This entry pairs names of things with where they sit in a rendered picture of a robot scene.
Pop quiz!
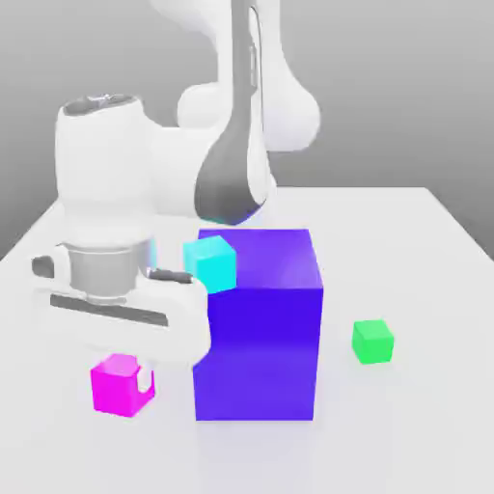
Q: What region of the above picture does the large blue box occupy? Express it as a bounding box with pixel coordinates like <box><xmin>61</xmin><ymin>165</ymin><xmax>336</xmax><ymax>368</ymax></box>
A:
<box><xmin>191</xmin><ymin>228</ymin><xmax>324</xmax><ymax>423</ymax></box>

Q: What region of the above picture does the small green cube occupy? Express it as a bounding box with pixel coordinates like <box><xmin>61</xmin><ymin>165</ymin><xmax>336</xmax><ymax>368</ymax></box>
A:
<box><xmin>351</xmin><ymin>318</ymin><xmax>396</xmax><ymax>366</ymax></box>

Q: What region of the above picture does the small cyan cube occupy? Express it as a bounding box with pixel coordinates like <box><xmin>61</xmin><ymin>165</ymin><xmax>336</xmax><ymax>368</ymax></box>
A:
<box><xmin>182</xmin><ymin>234</ymin><xmax>237</xmax><ymax>294</ymax></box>

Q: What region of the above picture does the small magenta cube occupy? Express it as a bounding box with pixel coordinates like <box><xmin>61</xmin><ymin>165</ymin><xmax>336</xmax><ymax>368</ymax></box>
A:
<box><xmin>90</xmin><ymin>352</ymin><xmax>156</xmax><ymax>419</ymax></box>

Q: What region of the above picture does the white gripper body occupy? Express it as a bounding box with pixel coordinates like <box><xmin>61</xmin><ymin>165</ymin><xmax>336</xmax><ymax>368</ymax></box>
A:
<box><xmin>32</xmin><ymin>278</ymin><xmax>212</xmax><ymax>367</ymax></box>

